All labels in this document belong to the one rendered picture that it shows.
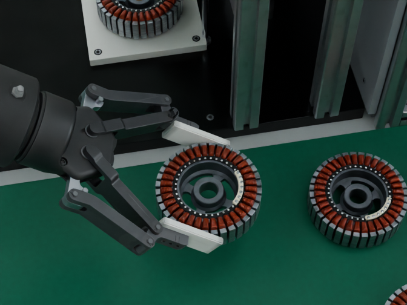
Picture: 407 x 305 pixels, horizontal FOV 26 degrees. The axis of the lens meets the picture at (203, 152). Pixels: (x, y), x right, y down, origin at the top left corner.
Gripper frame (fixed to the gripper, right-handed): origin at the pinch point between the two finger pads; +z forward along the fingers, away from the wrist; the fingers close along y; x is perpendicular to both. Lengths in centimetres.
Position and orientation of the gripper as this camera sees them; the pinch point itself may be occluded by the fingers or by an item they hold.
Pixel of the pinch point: (204, 190)
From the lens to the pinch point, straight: 93.4
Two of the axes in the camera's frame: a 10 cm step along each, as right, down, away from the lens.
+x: 5.1, -4.3, -7.4
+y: -0.8, 8.4, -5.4
